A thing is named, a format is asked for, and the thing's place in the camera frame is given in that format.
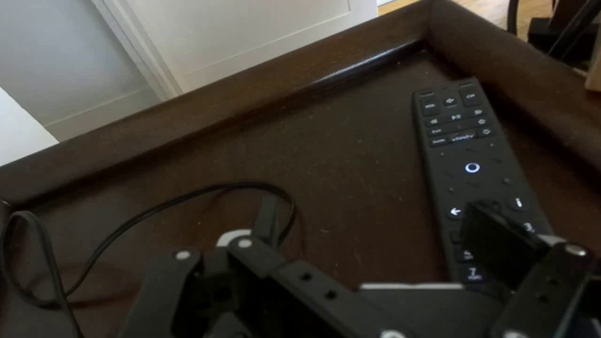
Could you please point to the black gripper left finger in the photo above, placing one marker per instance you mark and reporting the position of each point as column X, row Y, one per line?
column 245, row 290

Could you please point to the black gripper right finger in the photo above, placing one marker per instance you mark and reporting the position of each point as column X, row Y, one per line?
column 555, row 285

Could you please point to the black remote control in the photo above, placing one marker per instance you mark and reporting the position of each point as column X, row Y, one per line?
column 467, row 159

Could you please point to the dark wooden side table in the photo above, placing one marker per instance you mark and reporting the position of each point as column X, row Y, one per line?
column 333, row 127

